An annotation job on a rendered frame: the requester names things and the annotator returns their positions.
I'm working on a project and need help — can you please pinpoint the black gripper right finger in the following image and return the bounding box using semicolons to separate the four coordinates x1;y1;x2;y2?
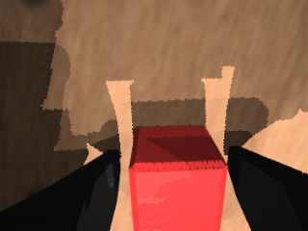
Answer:
227;146;308;231

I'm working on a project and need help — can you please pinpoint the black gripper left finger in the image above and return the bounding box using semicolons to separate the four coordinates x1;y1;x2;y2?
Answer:
0;149;120;231

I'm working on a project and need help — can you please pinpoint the red block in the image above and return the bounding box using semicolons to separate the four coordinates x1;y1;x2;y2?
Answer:
129;125;228;231

